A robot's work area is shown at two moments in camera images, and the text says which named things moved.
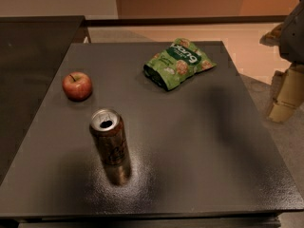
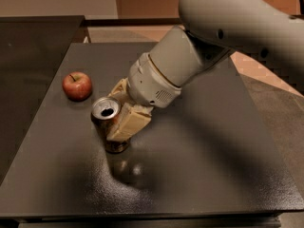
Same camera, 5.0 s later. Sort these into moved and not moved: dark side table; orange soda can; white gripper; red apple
Moved: orange soda can; white gripper
Not moved: dark side table; red apple
